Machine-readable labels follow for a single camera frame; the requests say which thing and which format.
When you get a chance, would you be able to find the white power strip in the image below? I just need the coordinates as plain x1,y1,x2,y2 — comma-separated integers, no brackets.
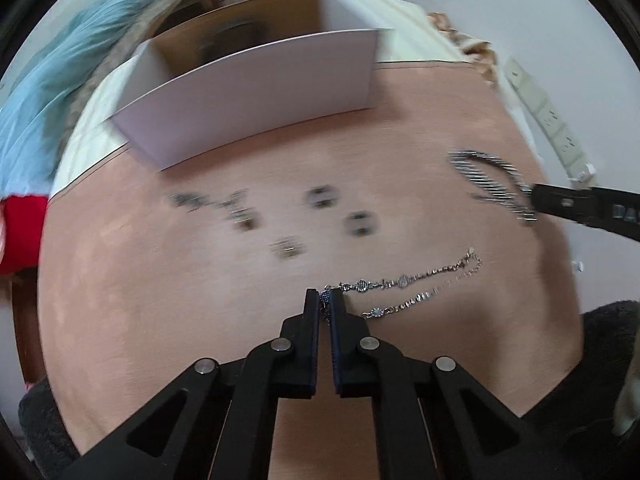
502,57,593,173

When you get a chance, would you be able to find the wide silver mesh bracelet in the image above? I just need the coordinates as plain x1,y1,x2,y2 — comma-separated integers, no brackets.
447,148,539,227

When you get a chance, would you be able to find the white plug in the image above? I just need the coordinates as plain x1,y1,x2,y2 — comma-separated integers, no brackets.
569,163,599,187

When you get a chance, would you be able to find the dark silver chain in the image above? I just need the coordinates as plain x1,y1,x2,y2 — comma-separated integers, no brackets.
167,187,264,234

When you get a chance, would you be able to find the small dark silver earring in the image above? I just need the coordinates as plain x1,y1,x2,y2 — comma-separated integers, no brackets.
270,236,307,260
345,210,377,237
307,186,339,211

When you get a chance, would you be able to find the light blue fluffy blanket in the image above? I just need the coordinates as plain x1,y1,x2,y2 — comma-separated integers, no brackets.
0,0,203,198

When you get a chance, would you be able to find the thin silver chain bracelet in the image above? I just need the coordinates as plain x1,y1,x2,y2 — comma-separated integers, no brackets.
320,246,484,322

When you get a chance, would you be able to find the beige lace cloth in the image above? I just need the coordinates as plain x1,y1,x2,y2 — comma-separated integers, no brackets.
426,11,498,86

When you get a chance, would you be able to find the white cardboard box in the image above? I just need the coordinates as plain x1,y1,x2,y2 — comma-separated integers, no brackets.
107,0,381,172

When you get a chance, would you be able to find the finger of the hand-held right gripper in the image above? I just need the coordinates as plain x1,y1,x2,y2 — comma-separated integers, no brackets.
530,183,640,242

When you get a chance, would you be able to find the dark grey fleece clothing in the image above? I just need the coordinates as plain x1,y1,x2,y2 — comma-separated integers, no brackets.
18,300,640,480

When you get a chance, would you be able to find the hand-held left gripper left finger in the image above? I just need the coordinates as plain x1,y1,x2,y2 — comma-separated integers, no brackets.
55,288,321,480

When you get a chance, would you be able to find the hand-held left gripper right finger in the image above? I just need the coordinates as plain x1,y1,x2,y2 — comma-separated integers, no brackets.
330,289,583,480

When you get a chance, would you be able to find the red cloth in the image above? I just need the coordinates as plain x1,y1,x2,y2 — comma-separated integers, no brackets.
0,194,50,275

